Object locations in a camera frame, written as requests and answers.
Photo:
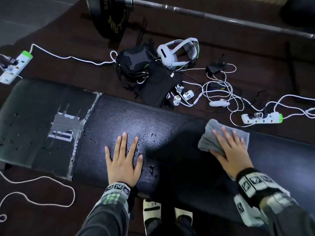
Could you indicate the person's left hand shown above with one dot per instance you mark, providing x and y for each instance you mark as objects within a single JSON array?
[{"x": 123, "y": 169}]

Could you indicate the person's right hand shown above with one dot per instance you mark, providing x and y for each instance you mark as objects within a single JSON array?
[{"x": 233, "y": 159}]

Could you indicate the grey cleaning cloth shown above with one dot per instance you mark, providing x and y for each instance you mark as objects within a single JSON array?
[{"x": 209, "y": 137}]

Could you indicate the black bench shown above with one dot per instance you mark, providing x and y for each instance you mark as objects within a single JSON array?
[{"x": 110, "y": 125}]

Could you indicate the person's right forearm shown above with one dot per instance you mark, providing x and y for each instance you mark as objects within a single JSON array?
[{"x": 290, "y": 218}]

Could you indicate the person's left forearm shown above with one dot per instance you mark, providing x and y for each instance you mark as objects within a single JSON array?
[{"x": 105, "y": 218}]

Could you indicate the person's dark trousers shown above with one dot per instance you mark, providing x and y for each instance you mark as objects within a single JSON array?
[{"x": 169, "y": 228}]

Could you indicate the left marker wristband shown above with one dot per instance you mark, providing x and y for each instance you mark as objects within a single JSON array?
[{"x": 118, "y": 189}]

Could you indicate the marker wristband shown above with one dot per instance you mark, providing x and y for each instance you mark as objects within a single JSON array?
[
  {"x": 256, "y": 184},
  {"x": 118, "y": 189}
]

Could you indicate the right marker wristband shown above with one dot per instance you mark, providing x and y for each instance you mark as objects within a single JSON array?
[{"x": 256, "y": 184}]

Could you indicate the cream foam slipper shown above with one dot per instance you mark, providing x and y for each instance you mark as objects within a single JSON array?
[
  {"x": 183, "y": 212},
  {"x": 151, "y": 206}
]

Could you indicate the white power strip green end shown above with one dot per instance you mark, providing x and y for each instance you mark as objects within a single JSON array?
[
  {"x": 260, "y": 118},
  {"x": 17, "y": 67}
]

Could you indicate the white handheld controller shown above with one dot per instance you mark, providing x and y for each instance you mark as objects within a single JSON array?
[{"x": 219, "y": 103}]

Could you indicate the flat black battery pack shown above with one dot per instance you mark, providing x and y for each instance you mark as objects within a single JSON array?
[{"x": 216, "y": 86}]

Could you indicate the small white marker block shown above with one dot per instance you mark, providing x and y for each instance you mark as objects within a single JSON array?
[
  {"x": 179, "y": 88},
  {"x": 188, "y": 95},
  {"x": 176, "y": 100}
]

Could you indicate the black power adapter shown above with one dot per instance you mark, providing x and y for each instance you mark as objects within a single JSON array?
[{"x": 215, "y": 68}]

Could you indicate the white headset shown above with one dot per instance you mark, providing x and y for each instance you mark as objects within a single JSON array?
[{"x": 165, "y": 54}]

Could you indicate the steel barbell bar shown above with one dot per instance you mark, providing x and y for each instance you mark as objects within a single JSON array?
[{"x": 221, "y": 18}]

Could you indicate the black yellow print weight plate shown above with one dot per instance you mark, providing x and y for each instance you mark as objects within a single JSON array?
[{"x": 110, "y": 19}]

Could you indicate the small black medicine ball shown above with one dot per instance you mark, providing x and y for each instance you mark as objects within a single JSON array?
[{"x": 297, "y": 9}]

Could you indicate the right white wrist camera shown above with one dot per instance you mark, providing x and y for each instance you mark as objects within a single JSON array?
[{"x": 246, "y": 213}]

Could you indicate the black head-mount device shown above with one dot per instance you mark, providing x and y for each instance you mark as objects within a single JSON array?
[{"x": 157, "y": 88}]

